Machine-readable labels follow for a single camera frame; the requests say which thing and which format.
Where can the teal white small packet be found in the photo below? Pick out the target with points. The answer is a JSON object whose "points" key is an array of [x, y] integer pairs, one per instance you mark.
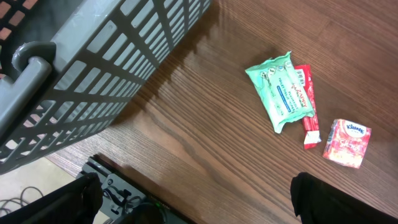
{"points": [[280, 90]]}

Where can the red white tissue pack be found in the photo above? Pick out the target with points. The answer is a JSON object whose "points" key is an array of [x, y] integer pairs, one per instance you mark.
{"points": [[347, 143]]}

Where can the grey plastic shopping basket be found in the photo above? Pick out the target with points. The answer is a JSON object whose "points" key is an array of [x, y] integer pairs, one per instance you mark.
{"points": [[68, 68]]}

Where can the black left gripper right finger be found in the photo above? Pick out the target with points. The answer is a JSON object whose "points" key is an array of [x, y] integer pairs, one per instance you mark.
{"points": [[318, 202]]}

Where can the red white stick packet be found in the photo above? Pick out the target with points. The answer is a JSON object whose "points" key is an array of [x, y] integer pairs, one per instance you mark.
{"points": [[310, 124]]}

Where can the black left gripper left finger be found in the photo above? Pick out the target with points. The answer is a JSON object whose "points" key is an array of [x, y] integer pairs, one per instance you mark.
{"points": [[77, 202]]}

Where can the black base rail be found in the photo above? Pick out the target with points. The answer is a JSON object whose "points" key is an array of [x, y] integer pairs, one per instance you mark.
{"points": [[125, 201]]}

